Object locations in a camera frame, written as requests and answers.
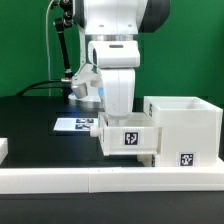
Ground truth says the fiducial marker sheet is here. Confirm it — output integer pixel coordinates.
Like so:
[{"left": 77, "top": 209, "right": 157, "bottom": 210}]
[{"left": 54, "top": 118, "right": 98, "bottom": 131}]

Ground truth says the white hanging cable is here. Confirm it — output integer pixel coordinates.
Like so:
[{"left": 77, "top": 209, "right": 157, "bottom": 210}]
[{"left": 45, "top": 0, "right": 56, "bottom": 98}]

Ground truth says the white drawer box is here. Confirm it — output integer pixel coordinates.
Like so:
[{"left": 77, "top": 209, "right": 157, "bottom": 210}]
[
  {"left": 137, "top": 155, "right": 155, "bottom": 167},
  {"left": 90, "top": 112, "right": 160, "bottom": 156}
]

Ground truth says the white drawer cabinet frame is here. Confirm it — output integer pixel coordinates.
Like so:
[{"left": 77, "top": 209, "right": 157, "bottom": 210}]
[{"left": 143, "top": 96, "right": 223, "bottom": 167}]

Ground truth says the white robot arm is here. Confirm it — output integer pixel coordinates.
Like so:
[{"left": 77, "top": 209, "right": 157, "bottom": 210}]
[{"left": 72, "top": 0, "right": 171, "bottom": 119}]

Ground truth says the white fence rail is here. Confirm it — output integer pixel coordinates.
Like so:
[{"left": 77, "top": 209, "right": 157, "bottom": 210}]
[
  {"left": 0, "top": 166, "right": 224, "bottom": 194},
  {"left": 0, "top": 138, "right": 8, "bottom": 165}
]

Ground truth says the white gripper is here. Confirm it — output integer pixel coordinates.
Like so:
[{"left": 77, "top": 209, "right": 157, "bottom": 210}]
[{"left": 88, "top": 41, "right": 140, "bottom": 119}]

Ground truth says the white front fence rail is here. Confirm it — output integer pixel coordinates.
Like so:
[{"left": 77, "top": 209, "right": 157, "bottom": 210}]
[{"left": 0, "top": 166, "right": 224, "bottom": 194}]

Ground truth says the black cable bundle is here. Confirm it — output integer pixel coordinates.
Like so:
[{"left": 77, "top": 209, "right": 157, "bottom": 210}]
[{"left": 14, "top": 79, "right": 73, "bottom": 98}]

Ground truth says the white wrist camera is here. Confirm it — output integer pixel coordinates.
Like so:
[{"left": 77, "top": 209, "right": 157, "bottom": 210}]
[{"left": 71, "top": 63, "right": 100, "bottom": 99}]

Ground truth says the white left fence rail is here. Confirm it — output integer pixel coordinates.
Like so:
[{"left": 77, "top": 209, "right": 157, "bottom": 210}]
[{"left": 0, "top": 138, "right": 8, "bottom": 165}]

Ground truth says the white front drawer box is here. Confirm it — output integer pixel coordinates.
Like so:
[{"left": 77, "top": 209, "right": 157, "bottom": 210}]
[{"left": 137, "top": 155, "right": 155, "bottom": 167}]

